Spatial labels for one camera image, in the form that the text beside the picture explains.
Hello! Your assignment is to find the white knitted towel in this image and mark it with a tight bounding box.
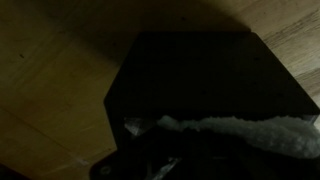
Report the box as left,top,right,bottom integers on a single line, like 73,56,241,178
157,116,320,159

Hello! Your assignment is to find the black perforated box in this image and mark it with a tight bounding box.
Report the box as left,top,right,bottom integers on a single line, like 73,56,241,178
104,32,319,148

